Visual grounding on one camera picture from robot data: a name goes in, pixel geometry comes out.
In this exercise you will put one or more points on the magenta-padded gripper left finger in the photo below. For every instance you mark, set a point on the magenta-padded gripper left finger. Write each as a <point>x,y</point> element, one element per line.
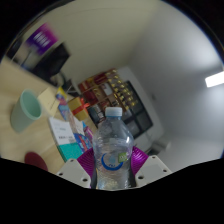
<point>85,163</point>

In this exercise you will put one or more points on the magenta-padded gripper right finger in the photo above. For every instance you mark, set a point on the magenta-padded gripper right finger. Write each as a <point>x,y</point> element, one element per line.
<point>146,166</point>

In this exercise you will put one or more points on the clear plastic water bottle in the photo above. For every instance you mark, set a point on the clear plastic water bottle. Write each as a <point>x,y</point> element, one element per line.
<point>112,150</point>

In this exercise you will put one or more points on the teal book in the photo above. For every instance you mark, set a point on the teal book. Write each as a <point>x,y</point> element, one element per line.
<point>70,151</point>

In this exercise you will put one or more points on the white printed booklet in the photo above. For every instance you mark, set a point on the white printed booklet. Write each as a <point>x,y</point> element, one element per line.
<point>61,131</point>

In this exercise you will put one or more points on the dark glass double door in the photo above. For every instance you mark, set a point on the dark glass double door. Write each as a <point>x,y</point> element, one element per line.
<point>141,118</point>

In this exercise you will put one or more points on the flat round red coaster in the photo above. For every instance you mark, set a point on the flat round red coaster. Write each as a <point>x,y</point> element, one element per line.
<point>36,161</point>

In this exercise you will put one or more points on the yellow gift box red ribbon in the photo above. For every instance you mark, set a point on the yellow gift box red ribbon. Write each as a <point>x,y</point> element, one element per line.
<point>77,107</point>

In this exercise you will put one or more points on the blue and red book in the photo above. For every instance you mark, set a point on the blue and red book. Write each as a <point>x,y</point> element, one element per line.
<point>63,105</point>

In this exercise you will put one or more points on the yellow paper envelope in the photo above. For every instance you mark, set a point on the yellow paper envelope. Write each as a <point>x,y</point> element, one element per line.
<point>49,101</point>

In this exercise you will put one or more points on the wooden shelf unit with trophies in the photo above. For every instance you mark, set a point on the wooden shelf unit with trophies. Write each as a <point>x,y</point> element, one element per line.
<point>106,91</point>

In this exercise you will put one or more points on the pale green cup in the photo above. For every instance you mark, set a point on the pale green cup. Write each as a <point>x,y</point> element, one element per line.
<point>23,113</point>

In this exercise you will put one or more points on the black office chair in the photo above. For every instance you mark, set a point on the black office chair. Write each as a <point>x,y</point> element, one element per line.
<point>53,63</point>

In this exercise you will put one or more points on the long ceiling light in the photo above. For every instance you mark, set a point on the long ceiling light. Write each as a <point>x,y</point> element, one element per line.
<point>215,79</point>

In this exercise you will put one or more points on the purple sign board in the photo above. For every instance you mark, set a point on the purple sign board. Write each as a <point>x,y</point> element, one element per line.
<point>42,38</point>

